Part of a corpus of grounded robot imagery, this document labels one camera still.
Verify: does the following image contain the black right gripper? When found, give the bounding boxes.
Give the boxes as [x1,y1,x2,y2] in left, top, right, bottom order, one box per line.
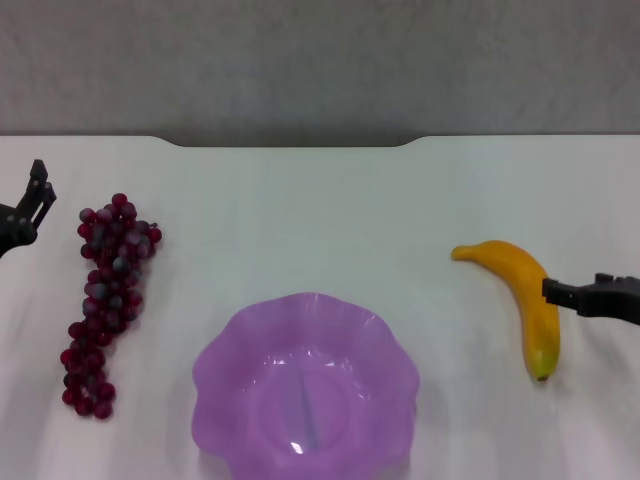
[542,272,640,327]

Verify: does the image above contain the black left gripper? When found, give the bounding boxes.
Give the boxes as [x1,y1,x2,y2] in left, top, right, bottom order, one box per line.
[0,159,58,257]

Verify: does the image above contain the yellow banana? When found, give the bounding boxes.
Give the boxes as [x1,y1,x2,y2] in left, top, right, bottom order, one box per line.
[450,239,561,383]

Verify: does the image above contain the dark red grape bunch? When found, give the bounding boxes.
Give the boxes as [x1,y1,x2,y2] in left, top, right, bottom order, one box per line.
[60,192,164,421]

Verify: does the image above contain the purple wavy plastic bowl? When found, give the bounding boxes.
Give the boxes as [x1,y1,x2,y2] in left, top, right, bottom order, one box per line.
[191,292,421,480]

